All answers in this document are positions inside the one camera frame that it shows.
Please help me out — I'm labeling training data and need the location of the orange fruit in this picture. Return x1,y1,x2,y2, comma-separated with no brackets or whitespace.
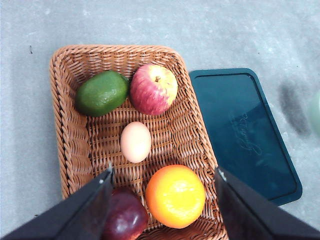
145,164,207,229

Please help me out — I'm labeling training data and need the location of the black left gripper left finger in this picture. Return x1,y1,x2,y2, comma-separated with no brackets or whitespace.
0,162,114,240

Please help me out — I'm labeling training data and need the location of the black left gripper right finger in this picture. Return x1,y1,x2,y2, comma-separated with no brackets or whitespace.
214,167,320,240

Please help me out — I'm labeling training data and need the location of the dark teal rectangular tray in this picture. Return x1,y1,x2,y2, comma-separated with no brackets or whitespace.
189,68,303,205

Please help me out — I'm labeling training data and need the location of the red yellow apple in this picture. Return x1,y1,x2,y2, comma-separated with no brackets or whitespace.
129,64,178,116

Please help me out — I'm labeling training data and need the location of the green avocado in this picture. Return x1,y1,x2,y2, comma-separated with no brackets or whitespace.
75,70,130,117

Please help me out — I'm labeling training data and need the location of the light green bowl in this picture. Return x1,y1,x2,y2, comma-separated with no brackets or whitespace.
310,91,320,136

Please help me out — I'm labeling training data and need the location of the beige egg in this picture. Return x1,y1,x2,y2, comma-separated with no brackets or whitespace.
120,121,152,163

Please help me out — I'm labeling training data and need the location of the dark red plum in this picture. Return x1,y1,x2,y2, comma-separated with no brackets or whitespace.
104,186,149,240

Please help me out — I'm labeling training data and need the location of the brown wicker basket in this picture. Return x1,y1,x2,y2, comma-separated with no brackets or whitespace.
49,45,227,240

